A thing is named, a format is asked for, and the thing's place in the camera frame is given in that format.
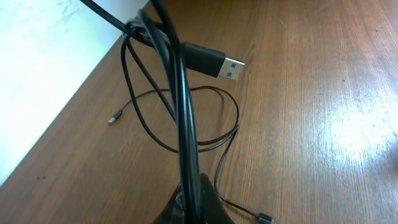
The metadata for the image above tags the long black USB cable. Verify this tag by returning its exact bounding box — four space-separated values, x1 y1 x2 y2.
108 34 279 224

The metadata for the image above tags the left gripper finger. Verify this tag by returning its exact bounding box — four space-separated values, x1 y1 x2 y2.
152 172 236 224

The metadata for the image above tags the black cable bundle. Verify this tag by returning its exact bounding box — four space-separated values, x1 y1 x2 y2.
80 0 246 224

